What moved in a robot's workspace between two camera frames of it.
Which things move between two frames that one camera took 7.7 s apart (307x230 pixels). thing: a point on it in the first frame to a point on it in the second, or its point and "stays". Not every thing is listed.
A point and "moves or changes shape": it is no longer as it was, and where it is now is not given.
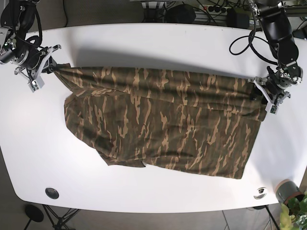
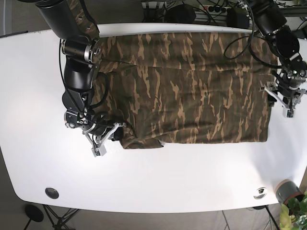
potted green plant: [293, 209] stays
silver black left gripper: [27, 55] to [75, 119]
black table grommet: [52, 193] stays
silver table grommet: [260, 193] stays
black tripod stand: [34, 213] stays
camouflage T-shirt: [201, 121] moves or changes shape
